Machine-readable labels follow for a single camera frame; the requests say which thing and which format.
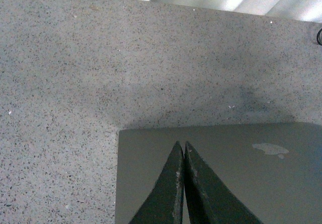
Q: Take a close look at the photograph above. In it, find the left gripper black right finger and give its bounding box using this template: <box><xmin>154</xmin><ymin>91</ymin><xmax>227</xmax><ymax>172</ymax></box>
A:
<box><xmin>184</xmin><ymin>142</ymin><xmax>262</xmax><ymax>223</ymax></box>

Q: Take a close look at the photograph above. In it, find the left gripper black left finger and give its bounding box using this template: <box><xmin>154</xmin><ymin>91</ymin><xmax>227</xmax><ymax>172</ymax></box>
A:
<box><xmin>130</xmin><ymin>141</ymin><xmax>184</xmax><ymax>224</ymax></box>

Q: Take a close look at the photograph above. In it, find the grey laptop computer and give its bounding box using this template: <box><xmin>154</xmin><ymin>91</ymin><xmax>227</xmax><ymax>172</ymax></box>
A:
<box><xmin>115</xmin><ymin>122</ymin><xmax>321</xmax><ymax>223</ymax></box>

